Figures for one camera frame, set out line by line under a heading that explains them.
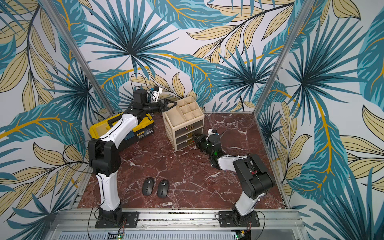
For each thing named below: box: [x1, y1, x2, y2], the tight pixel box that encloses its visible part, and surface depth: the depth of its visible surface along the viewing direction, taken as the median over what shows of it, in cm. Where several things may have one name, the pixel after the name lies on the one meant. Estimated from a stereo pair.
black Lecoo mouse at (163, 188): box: [157, 179, 170, 199], surface depth 83 cm
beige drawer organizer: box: [162, 96, 205, 151], surface depth 87 cm
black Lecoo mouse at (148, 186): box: [142, 177, 155, 196], surface depth 84 cm
